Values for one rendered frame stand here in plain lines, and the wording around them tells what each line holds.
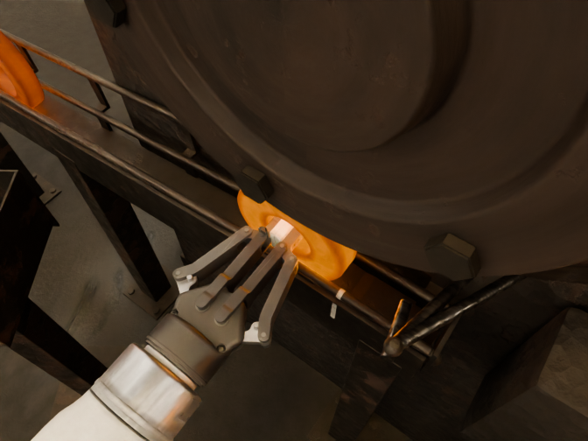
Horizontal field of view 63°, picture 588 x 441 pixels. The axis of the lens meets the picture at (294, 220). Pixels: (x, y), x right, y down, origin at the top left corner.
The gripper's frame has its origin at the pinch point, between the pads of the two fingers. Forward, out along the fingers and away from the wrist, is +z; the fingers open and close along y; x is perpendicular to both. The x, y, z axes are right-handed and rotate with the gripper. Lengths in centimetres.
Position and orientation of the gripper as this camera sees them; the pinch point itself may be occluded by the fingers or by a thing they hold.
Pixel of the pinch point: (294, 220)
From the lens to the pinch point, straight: 54.8
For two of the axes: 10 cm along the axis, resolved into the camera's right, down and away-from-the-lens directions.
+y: 8.1, 4.9, -3.2
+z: 5.9, -7.0, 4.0
